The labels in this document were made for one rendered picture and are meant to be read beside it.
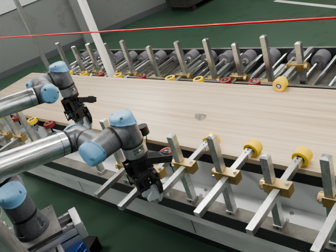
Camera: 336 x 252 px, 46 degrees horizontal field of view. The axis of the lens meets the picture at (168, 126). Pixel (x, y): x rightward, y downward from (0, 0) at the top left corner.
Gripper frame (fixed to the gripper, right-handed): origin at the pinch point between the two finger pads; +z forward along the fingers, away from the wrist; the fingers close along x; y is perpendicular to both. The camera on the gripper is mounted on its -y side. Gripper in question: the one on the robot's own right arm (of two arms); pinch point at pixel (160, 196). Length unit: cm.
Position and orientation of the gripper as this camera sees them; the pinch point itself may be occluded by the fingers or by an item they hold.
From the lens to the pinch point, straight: 139.6
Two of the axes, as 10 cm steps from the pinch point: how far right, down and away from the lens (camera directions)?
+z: 2.9, 8.2, 4.9
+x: 5.5, 2.7, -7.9
